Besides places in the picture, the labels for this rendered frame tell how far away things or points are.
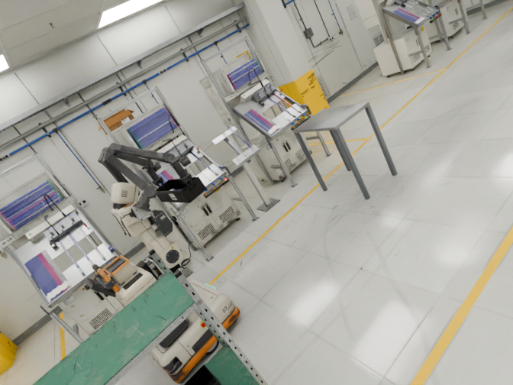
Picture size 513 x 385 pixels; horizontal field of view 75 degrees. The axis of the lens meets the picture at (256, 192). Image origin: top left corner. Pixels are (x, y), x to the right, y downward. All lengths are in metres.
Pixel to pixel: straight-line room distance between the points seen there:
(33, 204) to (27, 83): 2.12
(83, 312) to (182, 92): 3.60
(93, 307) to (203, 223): 1.46
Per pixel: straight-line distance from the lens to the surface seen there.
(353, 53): 8.36
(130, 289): 2.41
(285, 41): 6.46
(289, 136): 4.73
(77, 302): 4.00
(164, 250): 2.59
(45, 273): 3.78
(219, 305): 2.67
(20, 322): 5.82
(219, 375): 2.06
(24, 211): 3.93
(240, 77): 4.61
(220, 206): 4.18
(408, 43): 6.98
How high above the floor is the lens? 1.67
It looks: 20 degrees down
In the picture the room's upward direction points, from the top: 31 degrees counter-clockwise
